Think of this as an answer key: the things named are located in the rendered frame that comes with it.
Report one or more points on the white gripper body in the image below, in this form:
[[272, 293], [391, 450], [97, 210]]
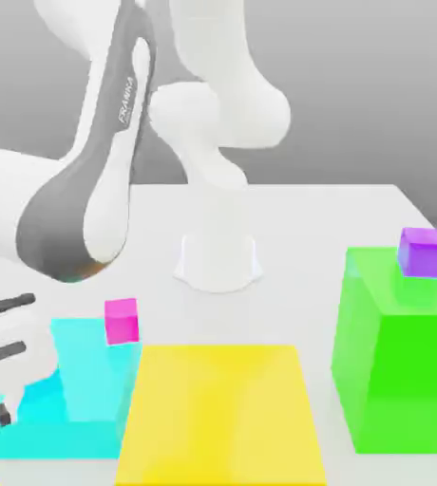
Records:
[[32, 360]]

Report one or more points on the large green box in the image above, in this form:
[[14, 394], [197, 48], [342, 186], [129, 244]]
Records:
[[412, 379]]

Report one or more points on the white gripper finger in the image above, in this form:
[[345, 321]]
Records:
[[13, 402]]

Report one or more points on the small purple cube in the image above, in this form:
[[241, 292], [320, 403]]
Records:
[[425, 254]]

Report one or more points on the small magenta cube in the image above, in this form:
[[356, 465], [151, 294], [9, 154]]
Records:
[[122, 324]]

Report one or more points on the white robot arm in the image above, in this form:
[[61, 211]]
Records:
[[218, 114]]

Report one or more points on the large yellow box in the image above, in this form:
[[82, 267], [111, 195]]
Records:
[[218, 414]]

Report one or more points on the large cyan box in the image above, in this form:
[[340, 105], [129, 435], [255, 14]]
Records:
[[89, 379]]

